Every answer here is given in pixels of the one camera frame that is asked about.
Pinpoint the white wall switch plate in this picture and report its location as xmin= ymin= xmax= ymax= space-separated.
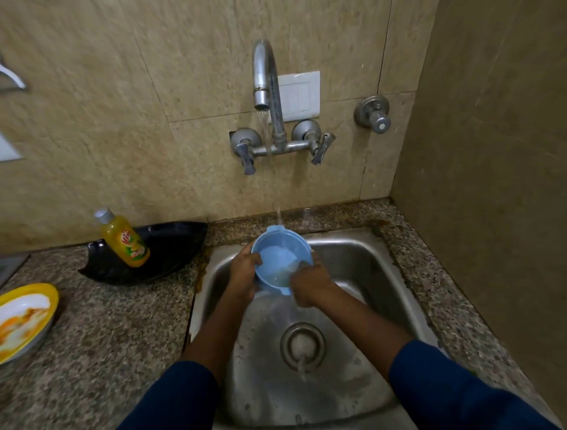
xmin=276 ymin=71 xmax=321 ymax=123

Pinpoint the blue plastic bowl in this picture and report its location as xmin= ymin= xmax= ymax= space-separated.
xmin=251 ymin=224 xmax=314 ymax=297

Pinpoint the steel sink basin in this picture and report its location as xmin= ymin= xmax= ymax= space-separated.
xmin=190 ymin=227 xmax=448 ymax=430

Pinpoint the person's left forearm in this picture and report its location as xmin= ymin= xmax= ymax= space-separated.
xmin=116 ymin=286 xmax=255 ymax=430

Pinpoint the steel wall-mounted faucet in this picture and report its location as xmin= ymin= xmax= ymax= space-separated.
xmin=229 ymin=39 xmax=336 ymax=176

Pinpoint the yellow dish soap bottle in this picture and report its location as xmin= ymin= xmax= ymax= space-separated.
xmin=94 ymin=208 xmax=151 ymax=268

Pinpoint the yellow rimmed dirty plate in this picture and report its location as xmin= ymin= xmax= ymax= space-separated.
xmin=0 ymin=283 xmax=60 ymax=366

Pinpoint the sink drain strainer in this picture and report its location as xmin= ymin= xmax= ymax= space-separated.
xmin=280 ymin=322 xmax=327 ymax=374

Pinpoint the person's right hand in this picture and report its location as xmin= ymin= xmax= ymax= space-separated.
xmin=290 ymin=251 xmax=334 ymax=308

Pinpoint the round steel wall valve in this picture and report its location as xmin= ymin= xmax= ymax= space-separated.
xmin=353 ymin=95 xmax=392 ymax=135

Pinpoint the person's left hand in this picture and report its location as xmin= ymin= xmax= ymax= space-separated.
xmin=229 ymin=241 xmax=263 ymax=303

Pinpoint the person's right forearm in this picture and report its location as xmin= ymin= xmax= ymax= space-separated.
xmin=306 ymin=284 xmax=561 ymax=430

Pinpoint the black leaf-shaped tray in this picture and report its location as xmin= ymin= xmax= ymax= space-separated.
xmin=78 ymin=221 xmax=209 ymax=286

